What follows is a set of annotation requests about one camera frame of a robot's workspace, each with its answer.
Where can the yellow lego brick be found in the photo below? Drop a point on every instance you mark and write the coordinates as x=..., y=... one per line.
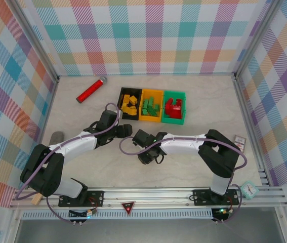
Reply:
x=130, y=113
x=126, y=98
x=132, y=108
x=123, y=106
x=133, y=100

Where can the green lego brick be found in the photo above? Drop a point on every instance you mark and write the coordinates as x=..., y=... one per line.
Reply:
x=144, y=111
x=145, y=103
x=151, y=101
x=153, y=112
x=156, y=107

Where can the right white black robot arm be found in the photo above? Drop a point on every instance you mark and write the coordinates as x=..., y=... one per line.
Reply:
x=183, y=145

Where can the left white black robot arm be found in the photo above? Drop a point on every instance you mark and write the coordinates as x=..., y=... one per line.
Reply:
x=77, y=143

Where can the yellow plastic bin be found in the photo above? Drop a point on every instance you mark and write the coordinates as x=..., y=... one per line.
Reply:
x=149, y=118

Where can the green plastic bin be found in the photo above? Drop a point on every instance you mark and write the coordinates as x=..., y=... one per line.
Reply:
x=173, y=121

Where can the black plastic bin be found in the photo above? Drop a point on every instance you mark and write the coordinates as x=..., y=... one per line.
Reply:
x=133, y=91

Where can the red glitter tube silver cap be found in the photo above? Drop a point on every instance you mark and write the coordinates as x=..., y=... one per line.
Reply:
x=90, y=91

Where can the red triangular sign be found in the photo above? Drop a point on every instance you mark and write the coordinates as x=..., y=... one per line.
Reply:
x=128, y=207

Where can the gray oval stone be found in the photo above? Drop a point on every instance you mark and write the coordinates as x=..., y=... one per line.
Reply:
x=56, y=138

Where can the small yellow power connector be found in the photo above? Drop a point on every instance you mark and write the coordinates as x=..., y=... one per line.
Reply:
x=224, y=210
x=92, y=211

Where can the small printed card box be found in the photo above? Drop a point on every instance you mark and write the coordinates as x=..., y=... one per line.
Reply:
x=240, y=143

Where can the small wooden block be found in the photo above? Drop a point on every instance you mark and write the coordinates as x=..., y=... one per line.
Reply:
x=37, y=200

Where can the small teal alarm clock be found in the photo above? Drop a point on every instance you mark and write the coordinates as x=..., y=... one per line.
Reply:
x=250, y=189

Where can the long aluminum base rail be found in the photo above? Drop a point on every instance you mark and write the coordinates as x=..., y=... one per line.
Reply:
x=145, y=196

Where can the aluminum side rail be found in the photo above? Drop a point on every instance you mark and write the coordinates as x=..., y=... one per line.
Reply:
x=44, y=126
x=250, y=126

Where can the aluminum frame post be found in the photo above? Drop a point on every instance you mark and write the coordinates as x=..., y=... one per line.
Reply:
x=257, y=40
x=35, y=43

